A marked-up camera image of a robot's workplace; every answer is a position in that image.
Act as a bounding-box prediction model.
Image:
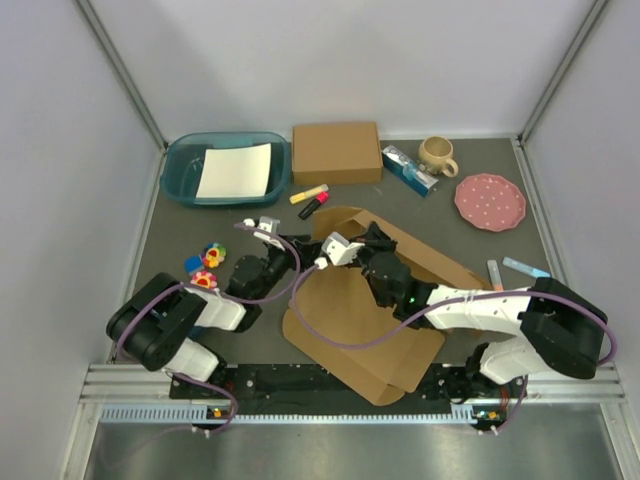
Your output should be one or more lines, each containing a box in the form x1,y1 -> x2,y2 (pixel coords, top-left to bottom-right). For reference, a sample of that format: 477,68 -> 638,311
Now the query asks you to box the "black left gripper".
253,233 -> 325,301

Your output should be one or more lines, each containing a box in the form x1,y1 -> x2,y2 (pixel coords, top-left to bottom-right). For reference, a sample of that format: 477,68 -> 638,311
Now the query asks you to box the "yellow highlighter pen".
289,184 -> 329,205

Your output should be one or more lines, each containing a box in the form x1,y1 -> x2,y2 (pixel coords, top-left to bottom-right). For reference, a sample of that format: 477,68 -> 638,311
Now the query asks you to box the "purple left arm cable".
112,222 -> 301,441

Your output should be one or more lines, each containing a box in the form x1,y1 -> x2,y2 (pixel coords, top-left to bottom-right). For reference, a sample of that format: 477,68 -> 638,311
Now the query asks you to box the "pink dotted plate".
454,173 -> 527,233

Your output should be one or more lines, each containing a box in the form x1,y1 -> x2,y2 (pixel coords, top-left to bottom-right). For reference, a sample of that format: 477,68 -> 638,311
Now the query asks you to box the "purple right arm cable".
290,259 -> 616,436

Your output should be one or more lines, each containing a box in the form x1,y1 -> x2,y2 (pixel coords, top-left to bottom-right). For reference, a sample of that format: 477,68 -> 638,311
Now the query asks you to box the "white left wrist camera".
243,216 -> 284,250

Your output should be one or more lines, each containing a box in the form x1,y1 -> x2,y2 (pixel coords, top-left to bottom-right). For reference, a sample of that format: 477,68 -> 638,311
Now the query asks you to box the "blue toothbrush package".
381,145 -> 438,198

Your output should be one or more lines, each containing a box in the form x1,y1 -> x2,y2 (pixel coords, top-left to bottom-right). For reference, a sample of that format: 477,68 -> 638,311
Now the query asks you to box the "orange grey marker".
487,259 -> 504,291

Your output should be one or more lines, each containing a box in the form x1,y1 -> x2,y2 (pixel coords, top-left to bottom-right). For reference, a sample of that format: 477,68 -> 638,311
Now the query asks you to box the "green yellow plush flower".
201,242 -> 227,269

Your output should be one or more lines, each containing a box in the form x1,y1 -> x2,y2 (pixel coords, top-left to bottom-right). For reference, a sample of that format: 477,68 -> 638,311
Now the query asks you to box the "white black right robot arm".
349,223 -> 607,396

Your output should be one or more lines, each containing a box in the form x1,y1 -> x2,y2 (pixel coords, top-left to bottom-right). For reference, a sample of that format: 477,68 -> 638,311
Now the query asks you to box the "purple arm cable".
290,259 -> 616,436
112,222 -> 301,441

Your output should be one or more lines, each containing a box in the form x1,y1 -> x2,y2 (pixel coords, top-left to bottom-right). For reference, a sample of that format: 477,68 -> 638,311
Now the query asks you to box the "pink plush flower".
190,270 -> 218,290

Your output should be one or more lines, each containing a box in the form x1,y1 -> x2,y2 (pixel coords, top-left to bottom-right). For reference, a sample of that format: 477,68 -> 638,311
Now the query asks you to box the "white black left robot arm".
106,235 -> 321,397

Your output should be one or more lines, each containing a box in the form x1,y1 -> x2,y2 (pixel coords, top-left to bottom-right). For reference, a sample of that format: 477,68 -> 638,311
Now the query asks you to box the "white paper sheet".
196,143 -> 272,199

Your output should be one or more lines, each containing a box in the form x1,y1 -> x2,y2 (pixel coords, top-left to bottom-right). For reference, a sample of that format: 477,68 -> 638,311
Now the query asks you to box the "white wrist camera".
314,232 -> 365,270
243,216 -> 284,250

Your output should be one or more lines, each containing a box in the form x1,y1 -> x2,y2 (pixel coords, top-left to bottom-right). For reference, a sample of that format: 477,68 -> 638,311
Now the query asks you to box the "black pink highlighter pen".
298,192 -> 329,220

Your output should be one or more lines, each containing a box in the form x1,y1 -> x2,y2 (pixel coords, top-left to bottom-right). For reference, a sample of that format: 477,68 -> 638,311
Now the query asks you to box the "closed brown cardboard box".
292,121 -> 383,186

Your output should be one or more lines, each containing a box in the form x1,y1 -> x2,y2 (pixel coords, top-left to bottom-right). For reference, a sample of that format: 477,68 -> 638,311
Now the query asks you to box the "grey slotted cable duct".
100,404 -> 503,425

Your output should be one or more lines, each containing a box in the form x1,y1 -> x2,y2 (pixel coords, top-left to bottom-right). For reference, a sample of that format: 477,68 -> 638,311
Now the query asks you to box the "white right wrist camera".
314,232 -> 365,270

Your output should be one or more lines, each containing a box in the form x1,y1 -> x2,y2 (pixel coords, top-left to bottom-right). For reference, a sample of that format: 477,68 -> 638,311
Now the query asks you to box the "teal plastic bin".
160,131 -> 292,207

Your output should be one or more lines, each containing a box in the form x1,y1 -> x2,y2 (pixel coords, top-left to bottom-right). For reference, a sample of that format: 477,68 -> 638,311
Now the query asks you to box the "brown cardboard box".
282,207 -> 490,406
292,121 -> 383,186

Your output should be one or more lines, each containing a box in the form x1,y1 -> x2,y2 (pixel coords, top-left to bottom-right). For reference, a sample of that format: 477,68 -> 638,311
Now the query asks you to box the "light blue marker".
502,257 -> 551,278

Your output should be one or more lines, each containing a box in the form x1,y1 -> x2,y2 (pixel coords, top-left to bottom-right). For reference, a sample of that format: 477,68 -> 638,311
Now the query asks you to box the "beige ceramic mug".
418,136 -> 459,178

